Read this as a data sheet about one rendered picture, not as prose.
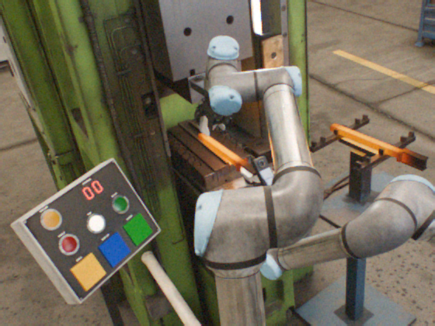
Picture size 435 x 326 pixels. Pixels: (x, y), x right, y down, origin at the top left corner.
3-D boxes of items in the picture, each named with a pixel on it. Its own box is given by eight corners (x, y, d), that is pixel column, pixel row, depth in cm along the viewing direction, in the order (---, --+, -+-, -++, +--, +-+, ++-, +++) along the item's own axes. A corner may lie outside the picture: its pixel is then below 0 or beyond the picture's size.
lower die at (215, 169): (252, 171, 181) (249, 153, 176) (207, 191, 174) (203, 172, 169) (200, 132, 213) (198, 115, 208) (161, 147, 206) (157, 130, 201)
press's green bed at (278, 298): (297, 320, 231) (294, 250, 206) (233, 359, 217) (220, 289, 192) (238, 256, 273) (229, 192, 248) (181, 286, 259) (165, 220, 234)
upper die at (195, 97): (243, 86, 162) (240, 60, 157) (192, 104, 155) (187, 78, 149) (189, 57, 194) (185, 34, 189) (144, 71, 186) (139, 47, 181)
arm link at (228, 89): (255, 92, 107) (252, 58, 113) (207, 98, 108) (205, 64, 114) (257, 114, 114) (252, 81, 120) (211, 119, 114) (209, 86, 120)
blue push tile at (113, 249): (131, 251, 141) (117, 231, 140) (113, 267, 136) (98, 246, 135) (128, 252, 142) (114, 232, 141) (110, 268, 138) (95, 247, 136)
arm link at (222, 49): (209, 56, 112) (207, 31, 116) (205, 88, 121) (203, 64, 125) (241, 57, 113) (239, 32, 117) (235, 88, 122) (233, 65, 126)
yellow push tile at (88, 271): (107, 273, 135) (91, 252, 133) (87, 291, 130) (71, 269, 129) (104, 274, 136) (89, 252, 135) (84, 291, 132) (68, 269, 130)
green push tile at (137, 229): (153, 231, 148) (140, 212, 146) (136, 246, 143) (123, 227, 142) (150, 232, 149) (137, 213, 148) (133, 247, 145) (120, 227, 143)
